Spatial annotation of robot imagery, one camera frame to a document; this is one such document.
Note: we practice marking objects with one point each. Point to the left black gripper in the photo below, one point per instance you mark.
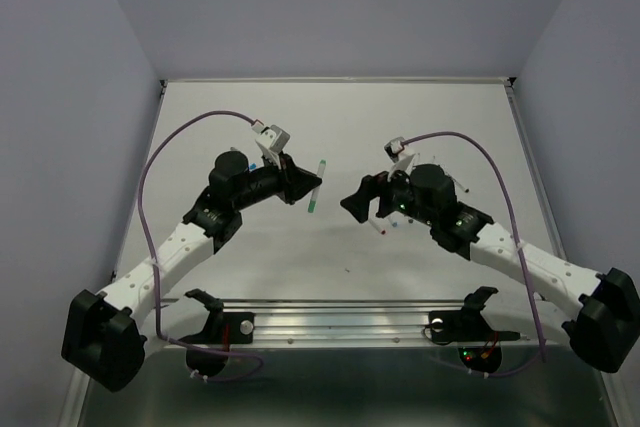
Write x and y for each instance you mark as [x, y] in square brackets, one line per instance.
[294, 182]

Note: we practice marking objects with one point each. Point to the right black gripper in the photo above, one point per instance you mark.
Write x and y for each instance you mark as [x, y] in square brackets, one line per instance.
[358, 203]

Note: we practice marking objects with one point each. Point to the green white pen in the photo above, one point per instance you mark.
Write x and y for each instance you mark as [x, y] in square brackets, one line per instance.
[315, 192]

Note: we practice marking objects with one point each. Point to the red capped pen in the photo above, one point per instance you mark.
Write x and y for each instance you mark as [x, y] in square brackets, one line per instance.
[377, 226]

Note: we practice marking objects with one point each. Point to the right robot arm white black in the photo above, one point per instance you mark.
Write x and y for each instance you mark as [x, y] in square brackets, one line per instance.
[595, 314]

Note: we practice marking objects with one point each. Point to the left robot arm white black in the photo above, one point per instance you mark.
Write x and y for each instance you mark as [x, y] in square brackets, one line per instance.
[103, 336]

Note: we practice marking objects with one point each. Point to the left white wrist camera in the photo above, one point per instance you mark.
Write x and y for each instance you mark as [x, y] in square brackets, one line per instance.
[271, 140]

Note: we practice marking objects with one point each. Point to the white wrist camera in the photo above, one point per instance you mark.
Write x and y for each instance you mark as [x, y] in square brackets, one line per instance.
[401, 156]
[271, 140]

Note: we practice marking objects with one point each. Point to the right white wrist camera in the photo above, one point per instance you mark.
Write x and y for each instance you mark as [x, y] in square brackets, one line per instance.
[401, 156]

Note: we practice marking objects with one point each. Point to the aluminium front rail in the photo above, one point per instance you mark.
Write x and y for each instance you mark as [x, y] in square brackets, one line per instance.
[288, 325]

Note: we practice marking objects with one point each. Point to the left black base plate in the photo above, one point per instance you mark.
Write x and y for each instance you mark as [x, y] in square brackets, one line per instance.
[220, 331]

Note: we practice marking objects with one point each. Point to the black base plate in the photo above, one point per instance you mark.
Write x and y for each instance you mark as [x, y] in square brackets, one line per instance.
[480, 353]
[220, 331]

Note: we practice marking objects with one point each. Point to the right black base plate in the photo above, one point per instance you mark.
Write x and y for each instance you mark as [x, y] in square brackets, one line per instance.
[480, 353]

